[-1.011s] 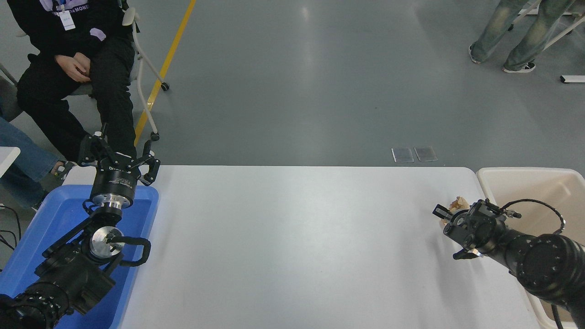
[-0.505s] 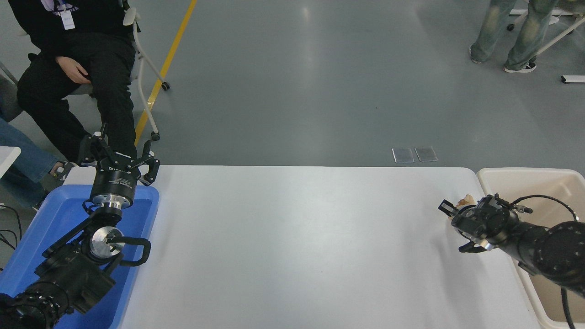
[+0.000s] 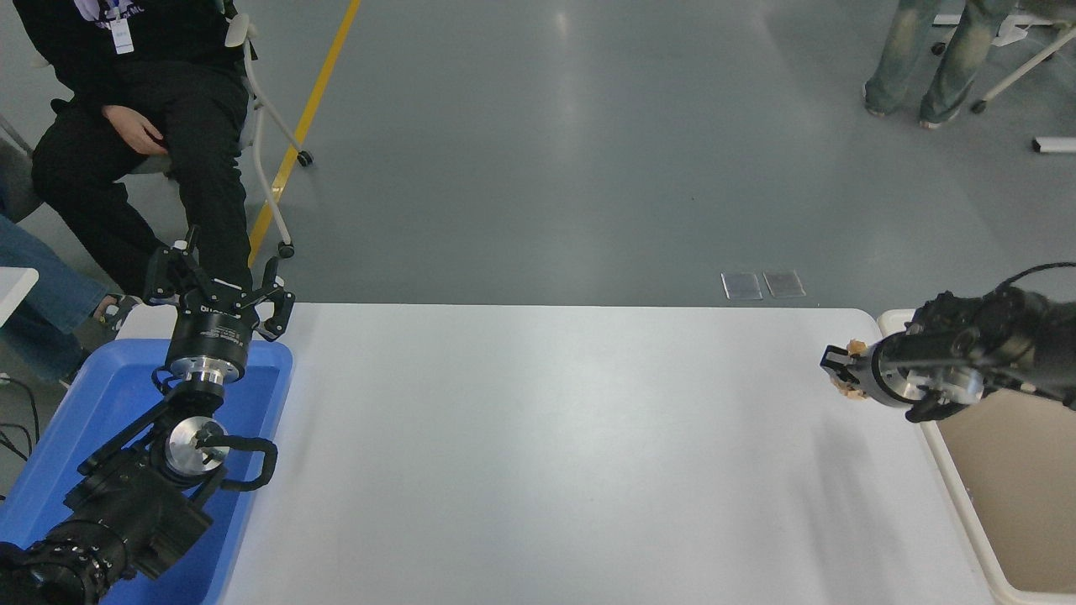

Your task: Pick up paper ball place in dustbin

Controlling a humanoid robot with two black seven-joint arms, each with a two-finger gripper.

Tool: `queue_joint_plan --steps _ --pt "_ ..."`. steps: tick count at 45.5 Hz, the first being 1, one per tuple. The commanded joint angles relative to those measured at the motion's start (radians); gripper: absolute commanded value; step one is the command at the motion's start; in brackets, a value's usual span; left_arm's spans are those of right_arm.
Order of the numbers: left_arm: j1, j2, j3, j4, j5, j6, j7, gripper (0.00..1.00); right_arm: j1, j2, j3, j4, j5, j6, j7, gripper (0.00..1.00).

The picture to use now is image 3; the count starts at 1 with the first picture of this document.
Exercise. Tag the standing person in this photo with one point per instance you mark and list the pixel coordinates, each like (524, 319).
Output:
(899, 59)

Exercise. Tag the person's right hand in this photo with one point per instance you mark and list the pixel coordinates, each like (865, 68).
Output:
(133, 130)

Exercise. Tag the metal floor plate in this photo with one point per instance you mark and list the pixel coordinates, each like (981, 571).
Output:
(741, 286)
(783, 284)

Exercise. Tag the seated person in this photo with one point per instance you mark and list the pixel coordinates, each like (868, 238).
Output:
(92, 176)

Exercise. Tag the white bar on floor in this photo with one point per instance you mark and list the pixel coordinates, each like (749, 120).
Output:
(1055, 144)

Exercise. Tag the white leg chair on castors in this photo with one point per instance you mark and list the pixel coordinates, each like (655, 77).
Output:
(1021, 71)

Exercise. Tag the large pale bin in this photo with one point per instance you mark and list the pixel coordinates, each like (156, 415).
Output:
(1017, 487)

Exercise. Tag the white name badge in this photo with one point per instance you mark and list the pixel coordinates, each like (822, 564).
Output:
(123, 35)

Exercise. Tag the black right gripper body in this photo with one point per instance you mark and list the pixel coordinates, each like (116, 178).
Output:
(887, 361)

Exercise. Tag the white frame chair on castors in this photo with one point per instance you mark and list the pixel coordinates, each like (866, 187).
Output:
(267, 160)

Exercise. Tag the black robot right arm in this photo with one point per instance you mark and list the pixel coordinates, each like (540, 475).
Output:
(1009, 336)

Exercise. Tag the small white table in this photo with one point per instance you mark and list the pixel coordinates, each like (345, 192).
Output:
(13, 290)

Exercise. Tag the grey chair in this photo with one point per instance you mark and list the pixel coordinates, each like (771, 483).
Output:
(17, 185)

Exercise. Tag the tan paper ball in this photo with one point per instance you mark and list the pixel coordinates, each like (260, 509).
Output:
(851, 391)

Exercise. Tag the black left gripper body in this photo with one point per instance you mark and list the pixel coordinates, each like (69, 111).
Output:
(210, 332)

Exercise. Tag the blue plastic tray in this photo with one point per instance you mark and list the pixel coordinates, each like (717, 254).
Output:
(109, 395)

